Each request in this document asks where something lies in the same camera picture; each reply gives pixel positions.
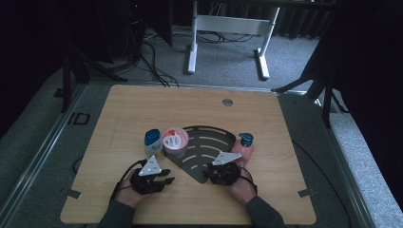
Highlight white shampoo bottle blue cap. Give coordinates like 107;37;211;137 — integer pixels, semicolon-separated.
144;128;165;162

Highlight black floor cables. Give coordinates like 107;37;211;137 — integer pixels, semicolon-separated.
139;39;181;88

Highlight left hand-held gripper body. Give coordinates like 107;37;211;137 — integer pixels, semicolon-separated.
128;155;166;196

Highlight person's left hand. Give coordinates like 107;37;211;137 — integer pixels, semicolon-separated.
114;177;150;209

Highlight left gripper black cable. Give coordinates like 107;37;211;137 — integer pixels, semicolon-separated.
109;159;148;201

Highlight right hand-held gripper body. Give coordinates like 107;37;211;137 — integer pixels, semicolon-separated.
202;152;242;186

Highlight thin black cable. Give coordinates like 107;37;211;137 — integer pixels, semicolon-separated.
291;141;354;228

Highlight grey tape piece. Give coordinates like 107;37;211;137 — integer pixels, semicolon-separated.
297;187;317;199
60;187;83;200

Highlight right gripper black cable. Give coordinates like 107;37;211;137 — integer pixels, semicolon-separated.
239;165;259;195

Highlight person's right hand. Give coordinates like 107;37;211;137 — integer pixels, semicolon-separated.
228;164;259;205

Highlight white desk frame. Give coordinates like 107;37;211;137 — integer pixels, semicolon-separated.
186;0;281;81

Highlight round pink jar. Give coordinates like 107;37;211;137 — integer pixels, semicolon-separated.
162;126;190;160

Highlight cables under desk frame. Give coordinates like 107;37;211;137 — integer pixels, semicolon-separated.
196;29;255;45

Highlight black corner shelf rack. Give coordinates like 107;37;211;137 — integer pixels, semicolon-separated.
164;125;238;184

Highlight black metal stand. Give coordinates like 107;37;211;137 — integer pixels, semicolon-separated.
271;47;350;128
60;47;128;114

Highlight pink bottle blue pump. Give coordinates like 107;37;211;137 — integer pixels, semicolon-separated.
231;132;255;168

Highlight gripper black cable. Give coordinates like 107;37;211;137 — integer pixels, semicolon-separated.
239;165;259;195
109;159;148;201

